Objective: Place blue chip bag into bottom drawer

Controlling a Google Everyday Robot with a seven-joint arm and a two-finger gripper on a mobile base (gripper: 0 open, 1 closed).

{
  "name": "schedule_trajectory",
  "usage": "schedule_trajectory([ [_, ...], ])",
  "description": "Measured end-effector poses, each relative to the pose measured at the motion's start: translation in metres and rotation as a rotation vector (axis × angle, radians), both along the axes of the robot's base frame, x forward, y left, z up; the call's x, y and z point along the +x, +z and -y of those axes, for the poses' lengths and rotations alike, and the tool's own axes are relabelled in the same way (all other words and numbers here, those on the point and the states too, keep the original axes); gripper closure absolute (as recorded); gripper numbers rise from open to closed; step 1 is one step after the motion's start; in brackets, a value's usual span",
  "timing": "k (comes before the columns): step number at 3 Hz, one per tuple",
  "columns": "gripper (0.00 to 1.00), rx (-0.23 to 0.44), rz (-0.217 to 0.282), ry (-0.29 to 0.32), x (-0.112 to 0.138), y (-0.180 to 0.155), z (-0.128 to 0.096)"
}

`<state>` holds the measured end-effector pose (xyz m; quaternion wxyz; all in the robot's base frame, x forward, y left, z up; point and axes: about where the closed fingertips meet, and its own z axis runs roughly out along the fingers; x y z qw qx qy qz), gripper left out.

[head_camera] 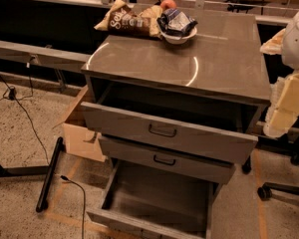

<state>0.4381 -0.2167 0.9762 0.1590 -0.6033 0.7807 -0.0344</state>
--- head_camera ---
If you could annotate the grey drawer cabinet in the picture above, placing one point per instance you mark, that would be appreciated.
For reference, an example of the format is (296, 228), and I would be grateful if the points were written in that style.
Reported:
(218, 78)

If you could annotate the grey top drawer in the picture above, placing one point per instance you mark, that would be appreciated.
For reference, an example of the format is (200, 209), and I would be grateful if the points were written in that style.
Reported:
(172, 134)

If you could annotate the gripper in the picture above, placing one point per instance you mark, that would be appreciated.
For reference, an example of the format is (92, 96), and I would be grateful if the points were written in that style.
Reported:
(297, 40)

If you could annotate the grey bottom drawer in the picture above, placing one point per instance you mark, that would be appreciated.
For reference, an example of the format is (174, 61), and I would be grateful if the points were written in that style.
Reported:
(155, 204)

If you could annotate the blue chip bag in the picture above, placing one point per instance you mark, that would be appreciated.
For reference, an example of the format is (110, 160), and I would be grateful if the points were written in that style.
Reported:
(174, 22)

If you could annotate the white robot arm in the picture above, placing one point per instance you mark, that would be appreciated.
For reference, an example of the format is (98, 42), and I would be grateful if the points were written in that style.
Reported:
(290, 45)

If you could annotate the grey metal rail bench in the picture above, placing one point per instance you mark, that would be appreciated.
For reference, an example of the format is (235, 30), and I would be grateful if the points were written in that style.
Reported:
(44, 57)

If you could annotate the cardboard box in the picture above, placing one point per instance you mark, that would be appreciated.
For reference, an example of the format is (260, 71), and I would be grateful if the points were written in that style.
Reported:
(78, 139)

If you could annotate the brown chip bag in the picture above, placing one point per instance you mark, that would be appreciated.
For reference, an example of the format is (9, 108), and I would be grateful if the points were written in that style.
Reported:
(122, 19)

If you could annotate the grey middle drawer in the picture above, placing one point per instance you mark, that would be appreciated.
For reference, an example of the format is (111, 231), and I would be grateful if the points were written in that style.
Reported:
(197, 167)

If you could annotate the red apple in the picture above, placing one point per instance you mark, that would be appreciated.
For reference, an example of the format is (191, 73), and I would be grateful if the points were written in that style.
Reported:
(167, 4)

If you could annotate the black table leg base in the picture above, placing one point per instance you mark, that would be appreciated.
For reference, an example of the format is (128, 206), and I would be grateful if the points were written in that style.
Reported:
(46, 170)

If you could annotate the white bowl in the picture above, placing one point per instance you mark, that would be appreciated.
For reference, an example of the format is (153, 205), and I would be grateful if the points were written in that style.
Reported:
(179, 40)

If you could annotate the grey drawer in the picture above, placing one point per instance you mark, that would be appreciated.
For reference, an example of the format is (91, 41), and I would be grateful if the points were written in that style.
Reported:
(172, 134)
(155, 204)
(197, 167)

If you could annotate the black chair wheel base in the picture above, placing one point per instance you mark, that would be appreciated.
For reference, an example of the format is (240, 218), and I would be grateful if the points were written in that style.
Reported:
(287, 144)

